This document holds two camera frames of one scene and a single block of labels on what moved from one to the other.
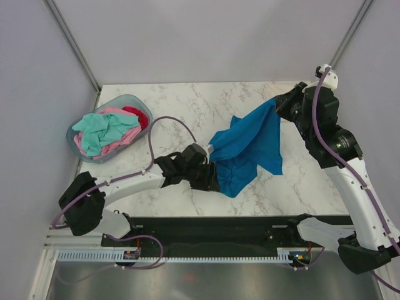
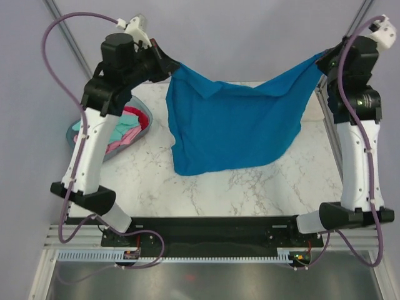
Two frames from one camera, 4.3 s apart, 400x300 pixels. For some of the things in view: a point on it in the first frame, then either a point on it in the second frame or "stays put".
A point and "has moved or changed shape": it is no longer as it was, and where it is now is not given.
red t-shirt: x=142 y=118 stays put
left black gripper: x=209 y=182 to x=167 y=65
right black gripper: x=283 y=102 to x=323 y=61
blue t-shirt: x=249 y=143 has moved or changed shape
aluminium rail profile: x=65 y=239 stays put
